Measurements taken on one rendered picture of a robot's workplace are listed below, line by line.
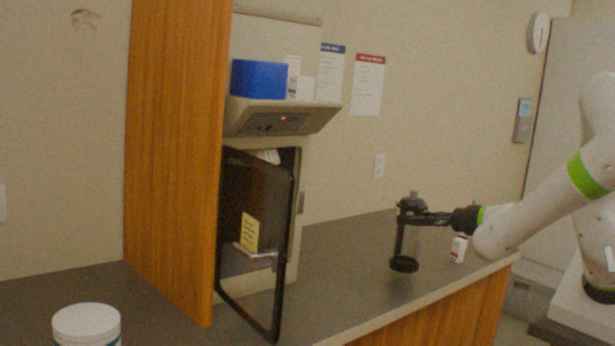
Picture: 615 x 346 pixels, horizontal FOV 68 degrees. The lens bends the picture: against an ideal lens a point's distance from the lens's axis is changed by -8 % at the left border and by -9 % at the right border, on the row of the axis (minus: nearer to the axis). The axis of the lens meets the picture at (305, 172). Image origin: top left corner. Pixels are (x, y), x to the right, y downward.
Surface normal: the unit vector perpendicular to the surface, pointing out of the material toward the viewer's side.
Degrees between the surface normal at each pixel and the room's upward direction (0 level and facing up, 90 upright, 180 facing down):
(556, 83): 90
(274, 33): 90
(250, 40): 90
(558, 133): 90
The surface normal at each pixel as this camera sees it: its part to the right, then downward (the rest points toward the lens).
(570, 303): -0.47, -0.62
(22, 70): 0.68, 0.22
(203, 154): -0.73, 0.07
